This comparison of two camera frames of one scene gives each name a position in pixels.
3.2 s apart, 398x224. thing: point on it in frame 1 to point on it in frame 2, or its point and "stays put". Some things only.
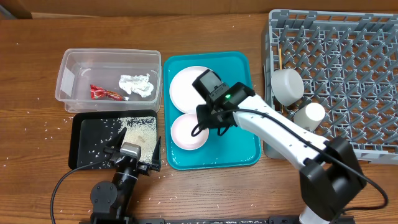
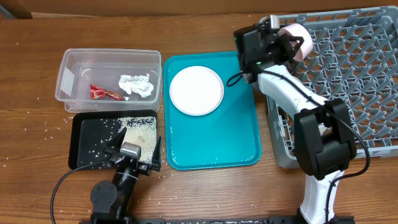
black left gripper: x=145 y=168 stays put
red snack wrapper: x=97 y=93 stays put
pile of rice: x=141 y=130 stays put
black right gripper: x=205 y=121 to x=283 y=42
